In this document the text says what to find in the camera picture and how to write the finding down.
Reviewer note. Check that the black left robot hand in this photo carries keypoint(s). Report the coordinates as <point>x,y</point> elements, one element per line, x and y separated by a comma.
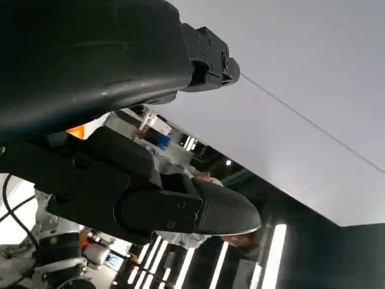
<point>90,54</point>

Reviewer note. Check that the person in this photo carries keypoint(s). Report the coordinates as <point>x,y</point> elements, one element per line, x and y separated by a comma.
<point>242,244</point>

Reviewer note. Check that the ceiling light strip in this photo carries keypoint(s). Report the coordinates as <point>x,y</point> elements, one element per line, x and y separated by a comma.
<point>219,265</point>
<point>275,256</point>

